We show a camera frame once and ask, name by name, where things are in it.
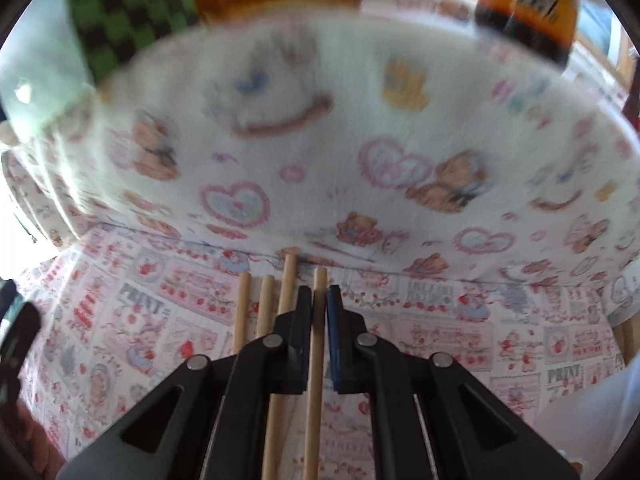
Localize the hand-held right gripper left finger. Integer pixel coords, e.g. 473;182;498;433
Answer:
56;286;312;480

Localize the bear print tablecloth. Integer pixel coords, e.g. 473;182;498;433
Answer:
0;10;640;480

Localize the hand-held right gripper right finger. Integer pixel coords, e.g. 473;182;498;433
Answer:
326;285;583;480

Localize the dark soy sauce bottle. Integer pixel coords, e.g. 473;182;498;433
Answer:
472;0;583;66

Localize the light wooden chopstick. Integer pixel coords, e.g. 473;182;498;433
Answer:
255;276;275;338
261;254;299;480
302;267;328;480
232;274;251;356

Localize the green checkered box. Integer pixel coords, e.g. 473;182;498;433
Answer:
64;0;203;83

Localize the person's left hand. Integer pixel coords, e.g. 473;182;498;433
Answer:
17;400;68;471

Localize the clear plastic cup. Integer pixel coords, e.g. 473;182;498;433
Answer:
542;370;640;480

